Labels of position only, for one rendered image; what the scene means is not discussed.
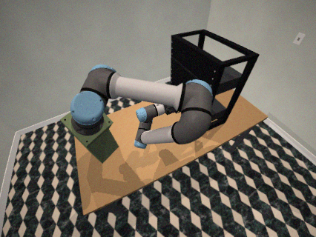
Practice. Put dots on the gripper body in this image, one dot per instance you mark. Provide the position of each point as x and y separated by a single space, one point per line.
169 110

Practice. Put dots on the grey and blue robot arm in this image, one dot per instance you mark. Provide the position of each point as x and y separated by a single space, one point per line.
193 100

